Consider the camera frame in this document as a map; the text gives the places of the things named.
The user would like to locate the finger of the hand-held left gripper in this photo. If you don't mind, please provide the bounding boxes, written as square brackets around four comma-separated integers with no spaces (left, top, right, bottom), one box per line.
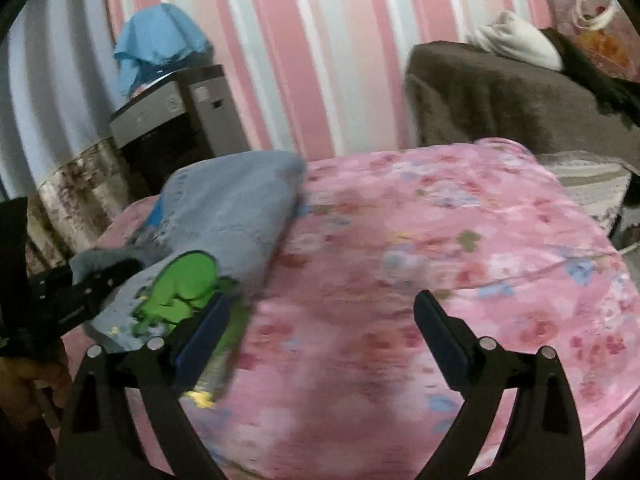
[50,257,147,333]

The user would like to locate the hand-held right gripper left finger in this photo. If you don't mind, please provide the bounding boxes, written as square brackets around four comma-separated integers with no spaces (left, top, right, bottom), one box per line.
[55,291,234,480]

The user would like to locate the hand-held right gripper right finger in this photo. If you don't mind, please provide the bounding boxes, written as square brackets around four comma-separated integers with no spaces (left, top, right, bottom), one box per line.
[412,290,587,480]

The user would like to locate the grey-blue garment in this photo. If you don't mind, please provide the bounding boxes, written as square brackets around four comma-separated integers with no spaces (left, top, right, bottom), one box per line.
[70,150,307,396]

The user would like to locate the person's left hand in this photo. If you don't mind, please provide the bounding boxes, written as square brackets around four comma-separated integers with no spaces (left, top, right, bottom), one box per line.
[0,352,75,428]

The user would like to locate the brown floral patterned cloth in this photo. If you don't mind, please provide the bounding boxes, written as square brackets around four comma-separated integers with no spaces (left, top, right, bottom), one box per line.
[22,137,132,273]

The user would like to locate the pink floral blanket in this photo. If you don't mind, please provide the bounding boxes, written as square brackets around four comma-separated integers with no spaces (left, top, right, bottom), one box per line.
[60,137,640,480]

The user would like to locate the grey printer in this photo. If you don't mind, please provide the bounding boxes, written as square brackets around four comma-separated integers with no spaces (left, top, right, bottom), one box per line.
[109,64,252,196]

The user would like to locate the grey striped cloth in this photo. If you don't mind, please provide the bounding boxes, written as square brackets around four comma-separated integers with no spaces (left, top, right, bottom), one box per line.
[536,152,634,235]

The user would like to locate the dark brown blanket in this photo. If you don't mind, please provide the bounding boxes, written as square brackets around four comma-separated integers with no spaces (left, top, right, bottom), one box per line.
[404,40,640,173]

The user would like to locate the blue cloth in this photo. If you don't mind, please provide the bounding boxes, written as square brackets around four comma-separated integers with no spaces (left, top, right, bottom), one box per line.
[113,3,214,97]

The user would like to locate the black cloth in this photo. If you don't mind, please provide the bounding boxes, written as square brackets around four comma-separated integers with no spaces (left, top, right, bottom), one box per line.
[541,27,640,127]

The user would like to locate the white cloth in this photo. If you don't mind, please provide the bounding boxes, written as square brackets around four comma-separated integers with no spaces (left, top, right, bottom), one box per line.
[466,10,564,72]

